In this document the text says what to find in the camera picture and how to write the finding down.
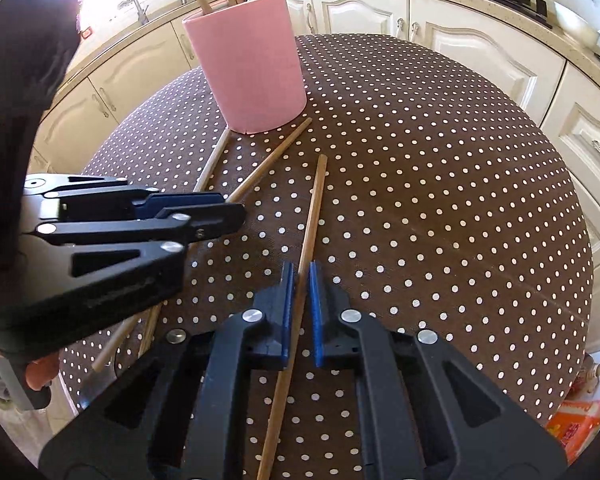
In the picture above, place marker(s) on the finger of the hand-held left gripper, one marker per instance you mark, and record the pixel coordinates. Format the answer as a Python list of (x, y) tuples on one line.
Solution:
[(180, 200), (215, 220)]

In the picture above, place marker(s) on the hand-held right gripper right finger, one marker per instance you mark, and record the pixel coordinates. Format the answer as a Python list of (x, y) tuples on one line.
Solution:
[(316, 320)]

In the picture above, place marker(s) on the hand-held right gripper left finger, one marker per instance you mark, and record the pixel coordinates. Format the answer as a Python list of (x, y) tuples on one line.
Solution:
[(287, 310)]

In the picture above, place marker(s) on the pink cup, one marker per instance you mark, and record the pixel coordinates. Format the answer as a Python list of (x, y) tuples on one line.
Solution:
[(245, 70)]

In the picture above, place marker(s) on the person's left hand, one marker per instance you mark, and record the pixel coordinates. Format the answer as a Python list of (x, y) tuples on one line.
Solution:
[(42, 372)]

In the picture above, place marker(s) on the metal faucet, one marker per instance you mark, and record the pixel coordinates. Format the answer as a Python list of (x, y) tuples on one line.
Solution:
[(141, 10)]

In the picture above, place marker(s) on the brown polka dot tablecloth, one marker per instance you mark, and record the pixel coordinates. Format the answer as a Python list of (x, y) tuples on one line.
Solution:
[(430, 210)]

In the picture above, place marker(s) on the orange packet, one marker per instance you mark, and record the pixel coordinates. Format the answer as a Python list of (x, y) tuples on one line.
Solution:
[(585, 425)]

